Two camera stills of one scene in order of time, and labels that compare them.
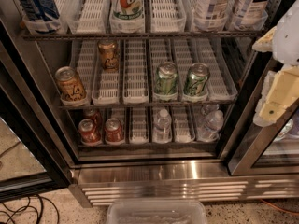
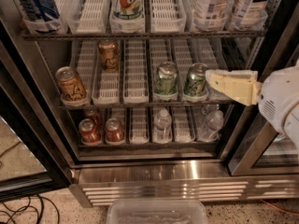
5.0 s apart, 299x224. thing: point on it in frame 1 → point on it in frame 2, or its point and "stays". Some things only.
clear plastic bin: (155, 211) stays
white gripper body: (287, 42) → (277, 101)
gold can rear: (109, 55) stays
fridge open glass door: (35, 157) stays
